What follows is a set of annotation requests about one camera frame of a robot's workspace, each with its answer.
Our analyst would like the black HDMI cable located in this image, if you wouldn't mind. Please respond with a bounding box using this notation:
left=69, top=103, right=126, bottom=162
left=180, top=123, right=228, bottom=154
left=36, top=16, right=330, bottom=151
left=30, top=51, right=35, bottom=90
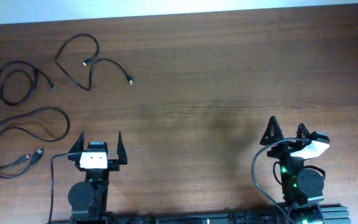
left=0, top=60, right=57, bottom=107

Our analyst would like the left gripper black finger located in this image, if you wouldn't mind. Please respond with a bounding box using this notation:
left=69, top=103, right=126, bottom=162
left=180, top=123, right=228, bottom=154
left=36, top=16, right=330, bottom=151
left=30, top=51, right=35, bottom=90
left=117, top=131, right=127, bottom=162
left=68, top=131, right=85, bottom=154

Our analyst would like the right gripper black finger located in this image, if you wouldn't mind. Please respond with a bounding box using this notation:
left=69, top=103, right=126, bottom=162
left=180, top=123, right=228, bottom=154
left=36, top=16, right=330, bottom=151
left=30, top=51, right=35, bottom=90
left=296, top=123, right=311, bottom=139
left=260, top=116, right=284, bottom=146

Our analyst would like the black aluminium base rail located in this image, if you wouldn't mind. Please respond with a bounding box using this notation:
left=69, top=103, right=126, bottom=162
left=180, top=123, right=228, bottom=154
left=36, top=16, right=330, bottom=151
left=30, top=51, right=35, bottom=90
left=48, top=203, right=351, bottom=224

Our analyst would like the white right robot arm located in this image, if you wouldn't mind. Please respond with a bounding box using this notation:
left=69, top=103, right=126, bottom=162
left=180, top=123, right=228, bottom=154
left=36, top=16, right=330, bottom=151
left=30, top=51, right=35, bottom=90
left=251, top=116, right=330, bottom=223

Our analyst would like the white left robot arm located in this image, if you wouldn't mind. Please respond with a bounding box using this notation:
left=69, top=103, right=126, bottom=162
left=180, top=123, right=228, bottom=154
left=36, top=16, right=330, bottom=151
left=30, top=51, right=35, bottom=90
left=68, top=133, right=128, bottom=223

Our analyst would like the black thin USB cable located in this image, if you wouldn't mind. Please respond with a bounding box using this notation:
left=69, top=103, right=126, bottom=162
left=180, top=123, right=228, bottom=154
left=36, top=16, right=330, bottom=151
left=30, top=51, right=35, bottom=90
left=54, top=33, right=135, bottom=92

